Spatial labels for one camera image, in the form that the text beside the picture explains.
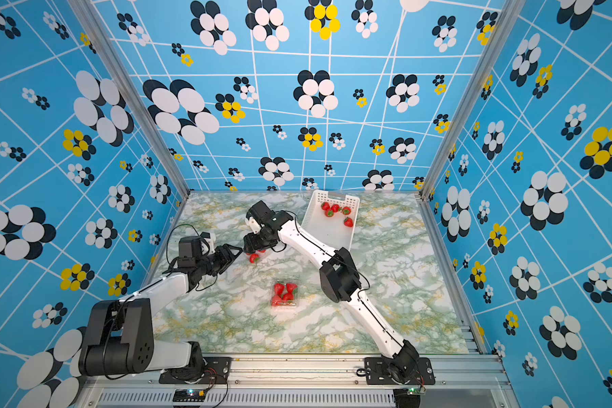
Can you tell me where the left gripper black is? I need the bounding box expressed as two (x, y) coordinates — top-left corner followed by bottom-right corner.
(196, 243), (242, 277)

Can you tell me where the white perforated plastic basket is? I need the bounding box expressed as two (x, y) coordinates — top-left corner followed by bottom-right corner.
(301, 190), (360, 250)

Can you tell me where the clear plastic clamshell container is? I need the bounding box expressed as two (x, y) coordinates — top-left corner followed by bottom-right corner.
(270, 282), (299, 308)

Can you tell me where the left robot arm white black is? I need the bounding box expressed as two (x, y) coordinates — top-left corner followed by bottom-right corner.
(78, 233), (243, 383)

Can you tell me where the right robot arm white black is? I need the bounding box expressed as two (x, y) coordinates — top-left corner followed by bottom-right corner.
(243, 201), (423, 384)

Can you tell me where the green circuit board left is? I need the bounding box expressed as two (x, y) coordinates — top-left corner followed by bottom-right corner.
(173, 389), (206, 403)

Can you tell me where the green circuit board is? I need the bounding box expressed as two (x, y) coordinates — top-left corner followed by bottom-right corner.
(173, 389), (206, 403)
(393, 389), (423, 408)

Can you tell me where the green circuit board right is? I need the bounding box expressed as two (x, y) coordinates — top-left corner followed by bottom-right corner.
(393, 389), (423, 408)

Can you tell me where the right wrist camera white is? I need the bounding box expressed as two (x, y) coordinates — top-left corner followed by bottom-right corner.
(246, 217), (262, 234)

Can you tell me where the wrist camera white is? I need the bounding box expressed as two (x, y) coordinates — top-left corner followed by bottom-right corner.
(199, 232), (216, 255)
(246, 217), (262, 234)

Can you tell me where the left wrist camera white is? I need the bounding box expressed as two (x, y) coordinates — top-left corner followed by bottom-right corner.
(199, 232), (216, 255)

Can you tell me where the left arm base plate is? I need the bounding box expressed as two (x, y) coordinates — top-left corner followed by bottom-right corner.
(159, 356), (233, 385)

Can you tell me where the aluminium front rail frame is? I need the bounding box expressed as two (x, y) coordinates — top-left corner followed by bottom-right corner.
(76, 354), (519, 407)

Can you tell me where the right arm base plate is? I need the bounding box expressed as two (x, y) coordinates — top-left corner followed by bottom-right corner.
(357, 356), (436, 387)

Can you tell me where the left aluminium corner post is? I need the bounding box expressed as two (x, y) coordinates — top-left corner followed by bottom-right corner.
(68, 1), (190, 200)

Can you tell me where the aluminium corner post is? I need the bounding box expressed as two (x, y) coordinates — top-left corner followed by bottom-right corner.
(421, 0), (525, 202)
(68, 1), (190, 200)

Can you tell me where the right aluminium corner post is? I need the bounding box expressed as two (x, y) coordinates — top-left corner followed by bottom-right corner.
(421, 0), (525, 202)

